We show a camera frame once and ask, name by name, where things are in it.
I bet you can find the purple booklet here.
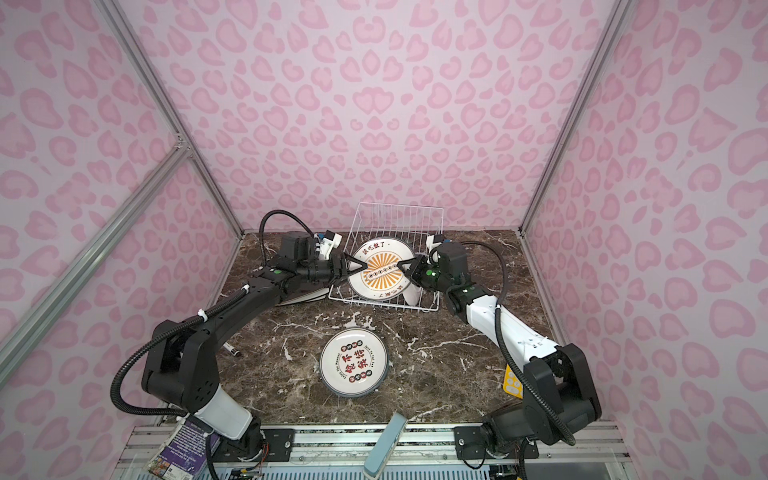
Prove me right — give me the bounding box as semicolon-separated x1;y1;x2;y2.
145;419;221;480

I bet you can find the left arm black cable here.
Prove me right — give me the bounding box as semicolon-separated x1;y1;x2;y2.
109;209;316;480

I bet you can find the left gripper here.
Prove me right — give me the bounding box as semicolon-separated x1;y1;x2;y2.
297;252;367;287

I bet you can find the black square plate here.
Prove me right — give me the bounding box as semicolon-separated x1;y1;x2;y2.
279;287;331;307

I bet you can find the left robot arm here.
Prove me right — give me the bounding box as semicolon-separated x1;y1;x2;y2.
142;231;367;460

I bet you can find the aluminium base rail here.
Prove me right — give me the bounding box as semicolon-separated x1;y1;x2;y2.
111;421;639;479

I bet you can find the white wire dish rack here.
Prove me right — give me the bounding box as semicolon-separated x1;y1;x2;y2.
329;202;443;312

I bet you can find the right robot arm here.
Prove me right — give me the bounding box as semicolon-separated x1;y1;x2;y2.
398;241;602;457

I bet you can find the grey-blue phone-like device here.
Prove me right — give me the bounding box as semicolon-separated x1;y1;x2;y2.
363;413;408;479

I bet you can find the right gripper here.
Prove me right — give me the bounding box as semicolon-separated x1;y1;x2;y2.
396;254;453;294

